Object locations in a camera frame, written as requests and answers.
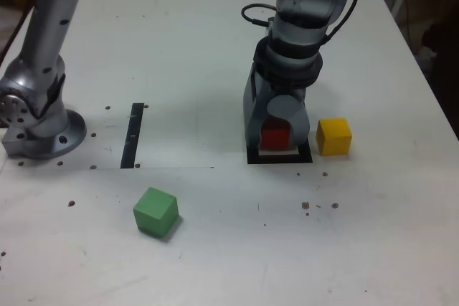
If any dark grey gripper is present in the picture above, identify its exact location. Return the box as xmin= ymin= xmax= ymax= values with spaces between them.
xmin=242 ymin=65 xmax=311 ymax=150

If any red cube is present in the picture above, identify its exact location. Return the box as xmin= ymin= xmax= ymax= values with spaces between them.
xmin=260 ymin=119 xmax=290 ymax=151

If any yellow cube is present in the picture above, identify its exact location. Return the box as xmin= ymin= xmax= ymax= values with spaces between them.
xmin=315 ymin=118 xmax=353 ymax=157

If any green cube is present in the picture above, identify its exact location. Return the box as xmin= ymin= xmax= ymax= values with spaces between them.
xmin=133 ymin=186 xmax=179 ymax=238

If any black tape square outline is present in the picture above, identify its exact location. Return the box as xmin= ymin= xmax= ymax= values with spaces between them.
xmin=245 ymin=133 xmax=313 ymax=165

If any black tape strip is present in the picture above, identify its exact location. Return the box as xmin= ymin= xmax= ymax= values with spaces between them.
xmin=120 ymin=102 xmax=145 ymax=169

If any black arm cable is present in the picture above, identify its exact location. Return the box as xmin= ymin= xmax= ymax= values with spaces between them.
xmin=241 ymin=0 xmax=361 ymax=47

